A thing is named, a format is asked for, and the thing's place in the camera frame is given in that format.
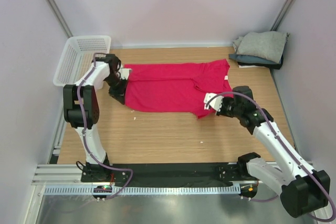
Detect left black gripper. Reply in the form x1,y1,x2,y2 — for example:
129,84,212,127
104,74,129,105

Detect red t-shirt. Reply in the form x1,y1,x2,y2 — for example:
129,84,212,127
125,59,231,119

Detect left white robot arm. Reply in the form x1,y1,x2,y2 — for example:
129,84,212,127
63,52,131,182

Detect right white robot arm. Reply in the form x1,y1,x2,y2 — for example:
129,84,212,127
204,86,335,222

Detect dark blue folded t-shirt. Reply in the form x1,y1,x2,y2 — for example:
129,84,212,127
229,54,284,70

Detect white plastic basket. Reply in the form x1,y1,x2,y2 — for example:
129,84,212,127
53,35,111,87

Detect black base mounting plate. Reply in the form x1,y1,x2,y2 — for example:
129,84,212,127
76,161,257,186

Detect grey folded t-shirt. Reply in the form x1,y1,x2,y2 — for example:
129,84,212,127
233,31,289,63

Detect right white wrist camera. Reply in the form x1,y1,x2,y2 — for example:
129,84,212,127
204,93,224,112

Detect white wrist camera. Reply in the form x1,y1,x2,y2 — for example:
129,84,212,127
204,93,224,112
118,68,132,80

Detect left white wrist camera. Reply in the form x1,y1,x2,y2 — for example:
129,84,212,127
118,68,132,80

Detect white slotted cable duct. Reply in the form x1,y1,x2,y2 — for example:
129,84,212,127
44,184,240,196

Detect aluminium frame rail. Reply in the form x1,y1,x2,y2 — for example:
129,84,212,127
31,160,320,186

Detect left aluminium corner post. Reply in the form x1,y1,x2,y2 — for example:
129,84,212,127
46,0,73,38

